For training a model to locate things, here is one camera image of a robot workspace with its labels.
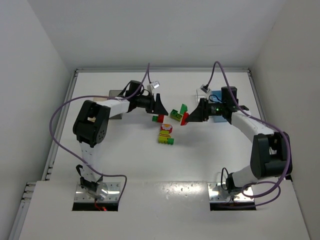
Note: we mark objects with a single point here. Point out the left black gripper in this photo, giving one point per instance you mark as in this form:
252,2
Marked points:
153,104

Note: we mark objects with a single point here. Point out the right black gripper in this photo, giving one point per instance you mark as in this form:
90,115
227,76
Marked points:
203,110

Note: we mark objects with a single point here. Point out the lego cluster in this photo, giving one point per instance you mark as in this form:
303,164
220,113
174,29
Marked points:
180,116

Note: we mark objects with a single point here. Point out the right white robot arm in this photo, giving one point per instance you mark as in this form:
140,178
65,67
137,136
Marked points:
270,153

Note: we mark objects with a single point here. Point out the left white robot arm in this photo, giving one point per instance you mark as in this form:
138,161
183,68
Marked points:
91,124

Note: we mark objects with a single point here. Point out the clear plastic container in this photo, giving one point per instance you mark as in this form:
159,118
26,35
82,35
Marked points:
201,95

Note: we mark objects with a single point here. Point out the red flower lego brick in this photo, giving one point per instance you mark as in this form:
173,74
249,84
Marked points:
166,127

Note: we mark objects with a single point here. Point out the blue plastic container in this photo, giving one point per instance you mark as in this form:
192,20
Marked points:
216,98

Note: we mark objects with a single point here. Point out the yellow striped lego brick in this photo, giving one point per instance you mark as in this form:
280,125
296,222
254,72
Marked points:
163,136

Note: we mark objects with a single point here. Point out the green lego brick bottom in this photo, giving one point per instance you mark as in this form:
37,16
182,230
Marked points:
170,141

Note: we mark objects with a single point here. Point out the grey translucent container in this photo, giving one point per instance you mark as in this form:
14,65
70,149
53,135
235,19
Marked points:
114,94

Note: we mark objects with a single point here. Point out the orange translucent container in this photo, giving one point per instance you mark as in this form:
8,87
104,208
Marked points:
99,99

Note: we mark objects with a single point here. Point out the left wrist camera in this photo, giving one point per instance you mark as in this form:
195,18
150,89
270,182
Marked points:
152,86

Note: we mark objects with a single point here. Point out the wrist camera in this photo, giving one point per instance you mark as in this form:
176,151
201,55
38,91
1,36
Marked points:
205,89
152,86

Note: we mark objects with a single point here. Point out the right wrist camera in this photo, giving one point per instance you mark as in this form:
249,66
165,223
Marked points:
205,89

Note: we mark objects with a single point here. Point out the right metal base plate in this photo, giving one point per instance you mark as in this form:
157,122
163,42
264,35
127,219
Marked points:
219,195

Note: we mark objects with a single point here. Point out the metal base plate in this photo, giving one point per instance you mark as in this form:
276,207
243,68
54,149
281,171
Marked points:
219,195
107,192

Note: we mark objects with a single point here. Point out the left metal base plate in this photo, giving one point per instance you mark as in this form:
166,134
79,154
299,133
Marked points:
107,192

